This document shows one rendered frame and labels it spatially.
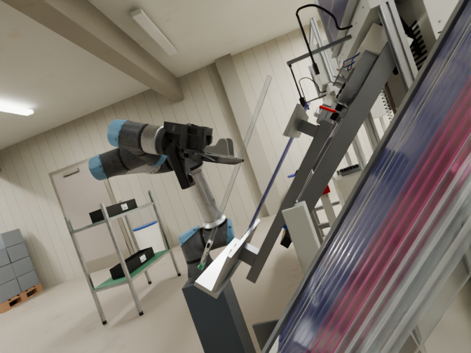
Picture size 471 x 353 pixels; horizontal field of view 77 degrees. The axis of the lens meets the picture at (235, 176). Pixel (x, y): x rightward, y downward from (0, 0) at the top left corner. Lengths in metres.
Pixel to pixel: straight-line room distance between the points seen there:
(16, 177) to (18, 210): 0.68
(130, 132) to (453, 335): 1.22
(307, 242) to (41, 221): 6.78
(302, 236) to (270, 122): 4.81
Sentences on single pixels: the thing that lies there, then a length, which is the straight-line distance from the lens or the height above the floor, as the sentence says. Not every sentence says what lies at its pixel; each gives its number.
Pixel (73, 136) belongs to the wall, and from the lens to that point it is 6.75.
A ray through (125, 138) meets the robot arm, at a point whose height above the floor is 1.14.
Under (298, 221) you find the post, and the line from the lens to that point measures 0.80.
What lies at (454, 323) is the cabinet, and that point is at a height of 0.24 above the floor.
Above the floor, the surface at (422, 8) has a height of 1.26.
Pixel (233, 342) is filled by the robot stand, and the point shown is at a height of 0.25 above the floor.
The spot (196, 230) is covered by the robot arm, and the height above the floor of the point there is 0.77.
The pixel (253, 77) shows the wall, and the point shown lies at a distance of 5.71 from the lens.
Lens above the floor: 0.97
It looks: 1 degrees down
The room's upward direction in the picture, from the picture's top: 19 degrees counter-clockwise
